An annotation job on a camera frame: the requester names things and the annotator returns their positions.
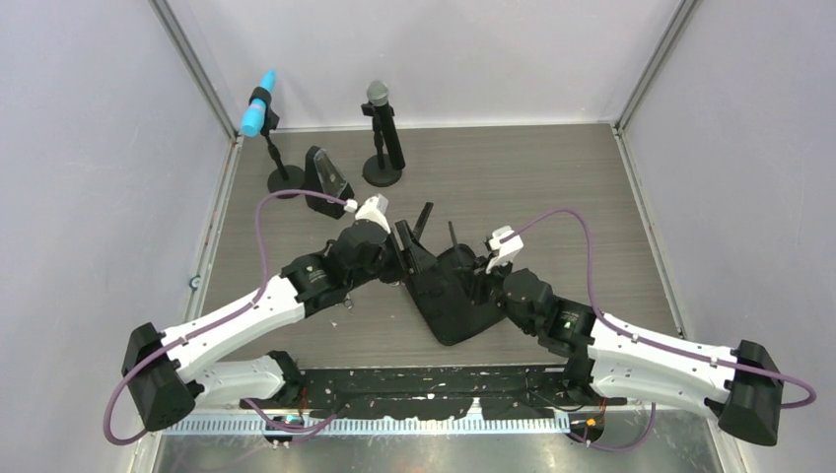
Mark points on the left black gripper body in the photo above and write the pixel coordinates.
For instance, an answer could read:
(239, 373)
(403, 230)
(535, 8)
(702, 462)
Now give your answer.
(387, 267)

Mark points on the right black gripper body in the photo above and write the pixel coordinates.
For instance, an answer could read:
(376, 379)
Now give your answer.
(493, 290)

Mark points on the black zip tool case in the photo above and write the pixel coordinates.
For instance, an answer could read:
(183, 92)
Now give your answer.
(451, 299)

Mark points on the black hair clip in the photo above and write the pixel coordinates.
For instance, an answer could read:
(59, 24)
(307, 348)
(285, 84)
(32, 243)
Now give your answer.
(452, 234)

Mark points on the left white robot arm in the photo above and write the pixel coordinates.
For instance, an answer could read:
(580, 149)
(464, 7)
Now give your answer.
(170, 372)

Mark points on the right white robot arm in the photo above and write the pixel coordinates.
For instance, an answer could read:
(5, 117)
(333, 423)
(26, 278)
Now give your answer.
(608, 357)

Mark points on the black hair comb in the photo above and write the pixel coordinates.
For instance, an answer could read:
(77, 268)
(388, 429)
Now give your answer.
(422, 220)

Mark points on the left silver scissors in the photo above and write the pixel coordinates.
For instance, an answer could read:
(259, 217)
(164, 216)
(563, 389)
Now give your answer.
(348, 301)

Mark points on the black metronome clear cover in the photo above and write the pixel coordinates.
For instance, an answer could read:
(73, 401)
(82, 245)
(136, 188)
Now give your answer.
(323, 176)

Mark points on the right black mic stand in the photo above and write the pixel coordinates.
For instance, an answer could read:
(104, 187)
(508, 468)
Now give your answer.
(378, 170)

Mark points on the black mic stand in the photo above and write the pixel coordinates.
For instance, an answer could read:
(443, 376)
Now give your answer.
(283, 177)
(378, 170)

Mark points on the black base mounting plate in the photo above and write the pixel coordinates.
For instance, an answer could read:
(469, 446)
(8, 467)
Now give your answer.
(443, 393)

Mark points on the left black mic stand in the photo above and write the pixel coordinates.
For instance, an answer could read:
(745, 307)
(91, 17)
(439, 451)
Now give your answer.
(283, 177)

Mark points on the grey black microphone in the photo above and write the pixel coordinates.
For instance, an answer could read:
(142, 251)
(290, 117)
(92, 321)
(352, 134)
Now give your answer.
(378, 98)

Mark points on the blue microphone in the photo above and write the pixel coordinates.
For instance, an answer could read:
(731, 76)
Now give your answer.
(258, 111)

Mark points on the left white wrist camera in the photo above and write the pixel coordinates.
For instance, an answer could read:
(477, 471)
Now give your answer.
(371, 210)

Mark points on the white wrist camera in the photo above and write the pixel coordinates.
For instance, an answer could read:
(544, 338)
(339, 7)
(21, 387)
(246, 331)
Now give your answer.
(503, 245)
(371, 210)

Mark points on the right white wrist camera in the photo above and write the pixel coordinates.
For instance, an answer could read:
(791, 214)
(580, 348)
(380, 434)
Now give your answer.
(503, 245)

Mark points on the aluminium frame rail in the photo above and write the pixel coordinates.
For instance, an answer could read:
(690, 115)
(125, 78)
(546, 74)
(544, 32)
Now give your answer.
(245, 416)

